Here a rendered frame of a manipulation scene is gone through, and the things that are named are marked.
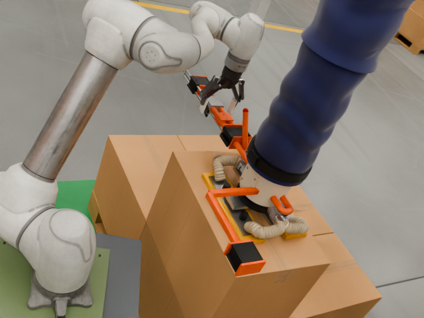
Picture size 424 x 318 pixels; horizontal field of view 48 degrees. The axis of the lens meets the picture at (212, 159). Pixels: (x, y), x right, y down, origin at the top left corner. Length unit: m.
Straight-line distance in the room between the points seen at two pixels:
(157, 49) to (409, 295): 2.70
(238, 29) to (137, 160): 0.94
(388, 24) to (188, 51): 0.53
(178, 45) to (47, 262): 0.67
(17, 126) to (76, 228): 2.06
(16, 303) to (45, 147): 0.45
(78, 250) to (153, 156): 1.21
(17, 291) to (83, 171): 1.65
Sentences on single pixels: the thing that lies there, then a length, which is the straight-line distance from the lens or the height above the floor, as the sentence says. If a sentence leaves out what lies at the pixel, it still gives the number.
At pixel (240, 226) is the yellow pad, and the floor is 0.97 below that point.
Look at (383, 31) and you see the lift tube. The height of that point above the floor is 1.72.
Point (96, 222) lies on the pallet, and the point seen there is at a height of 0.03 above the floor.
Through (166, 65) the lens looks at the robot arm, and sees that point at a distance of 1.26.
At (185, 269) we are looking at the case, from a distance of 1.82.
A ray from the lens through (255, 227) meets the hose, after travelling 1.60.
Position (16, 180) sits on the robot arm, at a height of 1.06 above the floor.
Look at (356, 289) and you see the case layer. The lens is 2.39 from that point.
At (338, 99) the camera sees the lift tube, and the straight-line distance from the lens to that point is 1.45.
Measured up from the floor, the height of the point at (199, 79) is 1.10.
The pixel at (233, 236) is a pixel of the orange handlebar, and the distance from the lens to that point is 1.43.
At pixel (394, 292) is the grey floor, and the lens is 3.47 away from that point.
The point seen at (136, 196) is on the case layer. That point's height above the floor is 0.54.
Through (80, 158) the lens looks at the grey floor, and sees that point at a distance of 3.18.
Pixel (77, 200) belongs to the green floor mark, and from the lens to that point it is 2.90.
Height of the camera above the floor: 2.04
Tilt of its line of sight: 35 degrees down
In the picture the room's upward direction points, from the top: 25 degrees clockwise
